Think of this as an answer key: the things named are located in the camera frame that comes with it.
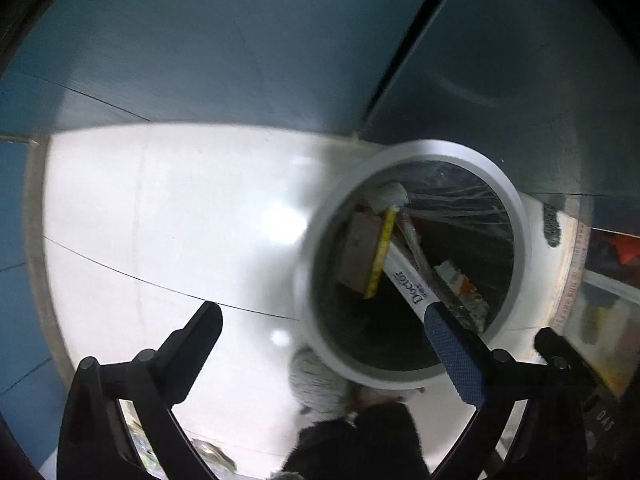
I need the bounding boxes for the orange candy wrapper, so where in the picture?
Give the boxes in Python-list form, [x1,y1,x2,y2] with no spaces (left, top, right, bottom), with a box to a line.
[435,260,489,334]

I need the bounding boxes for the white round trash bin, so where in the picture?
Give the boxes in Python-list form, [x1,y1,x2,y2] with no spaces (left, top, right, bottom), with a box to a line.
[294,140,530,390]

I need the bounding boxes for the blue kitchen cabinet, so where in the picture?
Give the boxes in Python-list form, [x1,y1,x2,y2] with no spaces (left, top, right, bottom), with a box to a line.
[0,0,640,411]

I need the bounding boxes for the black trouser legs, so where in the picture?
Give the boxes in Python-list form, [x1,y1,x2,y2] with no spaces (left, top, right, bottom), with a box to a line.
[282,402,431,479]

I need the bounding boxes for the brown cardboard box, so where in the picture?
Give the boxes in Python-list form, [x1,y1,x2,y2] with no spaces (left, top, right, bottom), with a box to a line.
[337,211,382,294]

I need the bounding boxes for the grey left slipper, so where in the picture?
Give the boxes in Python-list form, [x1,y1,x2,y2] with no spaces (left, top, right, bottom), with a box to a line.
[288,347,368,424]

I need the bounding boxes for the checkered brown pink tablecloth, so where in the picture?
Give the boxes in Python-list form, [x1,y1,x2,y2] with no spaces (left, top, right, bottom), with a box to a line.
[550,219,591,334]

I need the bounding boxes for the white Doctor toothpaste box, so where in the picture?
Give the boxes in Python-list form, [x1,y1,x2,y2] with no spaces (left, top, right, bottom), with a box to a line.
[383,243,439,322]

